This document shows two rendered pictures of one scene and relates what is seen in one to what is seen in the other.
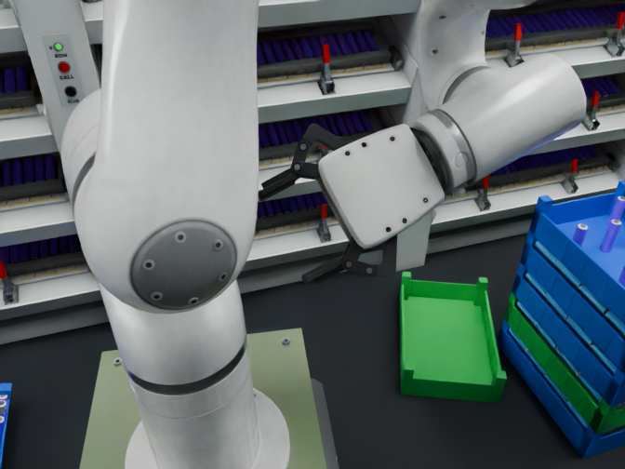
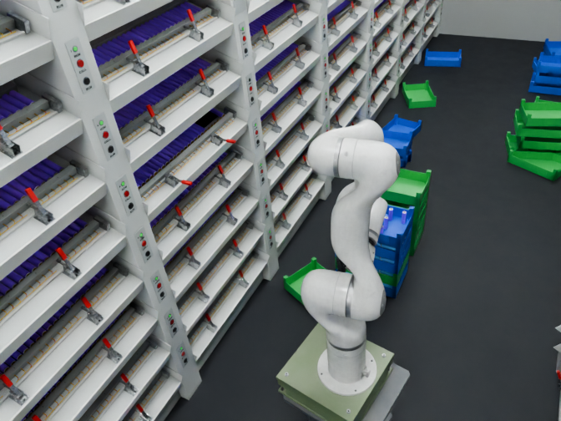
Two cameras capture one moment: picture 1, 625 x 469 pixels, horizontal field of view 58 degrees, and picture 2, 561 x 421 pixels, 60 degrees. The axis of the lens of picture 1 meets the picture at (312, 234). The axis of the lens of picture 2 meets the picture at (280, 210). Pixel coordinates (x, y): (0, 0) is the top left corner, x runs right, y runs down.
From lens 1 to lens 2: 1.17 m
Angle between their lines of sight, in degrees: 32
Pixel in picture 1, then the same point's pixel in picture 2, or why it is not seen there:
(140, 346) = (355, 337)
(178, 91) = (371, 267)
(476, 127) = (375, 227)
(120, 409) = (308, 383)
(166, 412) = (359, 352)
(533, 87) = (377, 208)
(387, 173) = not seen: hidden behind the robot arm
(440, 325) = not seen: hidden behind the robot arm
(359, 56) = (232, 199)
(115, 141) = (369, 285)
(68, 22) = (157, 265)
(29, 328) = not seen: outside the picture
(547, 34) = (281, 145)
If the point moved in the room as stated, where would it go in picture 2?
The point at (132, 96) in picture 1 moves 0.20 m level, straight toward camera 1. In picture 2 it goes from (366, 274) to (446, 296)
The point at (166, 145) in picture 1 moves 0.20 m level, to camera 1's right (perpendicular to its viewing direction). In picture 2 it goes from (375, 279) to (416, 240)
